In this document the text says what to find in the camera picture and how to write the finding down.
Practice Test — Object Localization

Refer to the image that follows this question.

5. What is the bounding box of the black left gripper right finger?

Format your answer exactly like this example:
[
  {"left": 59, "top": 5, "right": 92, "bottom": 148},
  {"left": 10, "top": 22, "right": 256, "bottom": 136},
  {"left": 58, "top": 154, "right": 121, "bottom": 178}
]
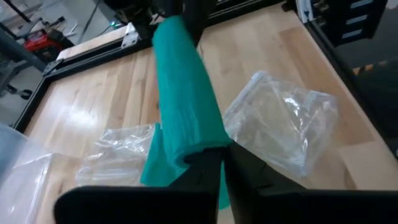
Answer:
[{"left": 223, "top": 141, "right": 398, "bottom": 224}]

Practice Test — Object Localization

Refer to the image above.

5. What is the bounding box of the grey wheeled cart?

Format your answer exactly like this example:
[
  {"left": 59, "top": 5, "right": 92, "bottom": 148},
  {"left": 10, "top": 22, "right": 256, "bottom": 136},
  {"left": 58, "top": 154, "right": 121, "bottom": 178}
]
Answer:
[{"left": 0, "top": 27, "right": 47, "bottom": 100}]

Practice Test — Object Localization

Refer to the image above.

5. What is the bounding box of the red black tool crate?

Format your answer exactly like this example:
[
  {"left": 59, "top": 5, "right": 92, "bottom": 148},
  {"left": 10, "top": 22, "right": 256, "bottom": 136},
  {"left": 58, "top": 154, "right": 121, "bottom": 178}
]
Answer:
[{"left": 23, "top": 29, "right": 74, "bottom": 63}]

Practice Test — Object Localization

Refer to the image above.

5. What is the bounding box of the black rack with grey panels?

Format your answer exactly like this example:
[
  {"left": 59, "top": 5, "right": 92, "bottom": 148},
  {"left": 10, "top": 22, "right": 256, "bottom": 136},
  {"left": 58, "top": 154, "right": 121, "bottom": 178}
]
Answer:
[{"left": 295, "top": 0, "right": 389, "bottom": 47}]

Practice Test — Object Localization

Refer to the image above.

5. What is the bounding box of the silver corner bracket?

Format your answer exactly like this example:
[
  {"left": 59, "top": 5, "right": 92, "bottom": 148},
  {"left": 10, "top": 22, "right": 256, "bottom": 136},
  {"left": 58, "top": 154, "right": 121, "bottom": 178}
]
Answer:
[{"left": 120, "top": 23, "right": 141, "bottom": 49}]

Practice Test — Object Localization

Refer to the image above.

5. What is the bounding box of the small clear plastic bag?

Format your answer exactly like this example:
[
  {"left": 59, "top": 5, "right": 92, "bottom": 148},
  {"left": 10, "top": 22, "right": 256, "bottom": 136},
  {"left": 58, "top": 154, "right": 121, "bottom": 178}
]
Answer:
[{"left": 75, "top": 123, "right": 156, "bottom": 187}]

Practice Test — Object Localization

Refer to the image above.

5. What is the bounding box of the green bandage roll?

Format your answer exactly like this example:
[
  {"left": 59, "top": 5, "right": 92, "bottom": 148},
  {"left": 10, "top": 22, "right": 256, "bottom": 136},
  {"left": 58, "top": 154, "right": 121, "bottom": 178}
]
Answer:
[{"left": 140, "top": 15, "right": 233, "bottom": 210}]

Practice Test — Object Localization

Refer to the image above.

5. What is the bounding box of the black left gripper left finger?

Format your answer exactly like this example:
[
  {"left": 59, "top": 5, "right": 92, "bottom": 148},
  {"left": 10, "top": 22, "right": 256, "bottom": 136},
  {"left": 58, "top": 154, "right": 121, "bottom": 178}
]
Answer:
[{"left": 54, "top": 147, "right": 223, "bottom": 224}]

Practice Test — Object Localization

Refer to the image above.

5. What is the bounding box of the black aluminium rig frame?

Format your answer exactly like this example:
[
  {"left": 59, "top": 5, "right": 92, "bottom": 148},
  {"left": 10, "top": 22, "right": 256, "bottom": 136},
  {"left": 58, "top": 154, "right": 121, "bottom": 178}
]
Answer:
[{"left": 12, "top": 0, "right": 398, "bottom": 159}]

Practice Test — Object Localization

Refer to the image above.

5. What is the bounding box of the large clear plastic bag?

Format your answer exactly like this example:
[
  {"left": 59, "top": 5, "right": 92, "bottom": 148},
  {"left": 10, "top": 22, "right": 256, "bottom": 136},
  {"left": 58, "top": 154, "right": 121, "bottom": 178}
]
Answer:
[{"left": 223, "top": 70, "right": 339, "bottom": 178}]

